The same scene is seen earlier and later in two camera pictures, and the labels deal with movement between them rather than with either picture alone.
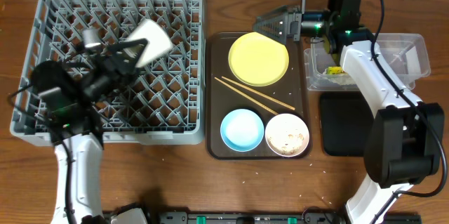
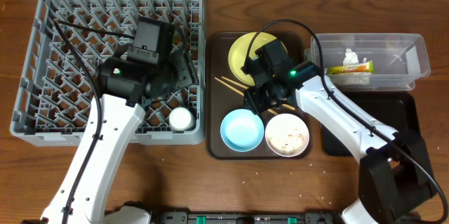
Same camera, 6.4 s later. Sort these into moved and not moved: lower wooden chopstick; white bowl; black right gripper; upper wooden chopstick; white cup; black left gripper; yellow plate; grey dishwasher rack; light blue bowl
Moved: black right gripper; black left gripper; white cup
Not moved: yellow plate; light blue bowl; grey dishwasher rack; white bowl; upper wooden chopstick; lower wooden chopstick
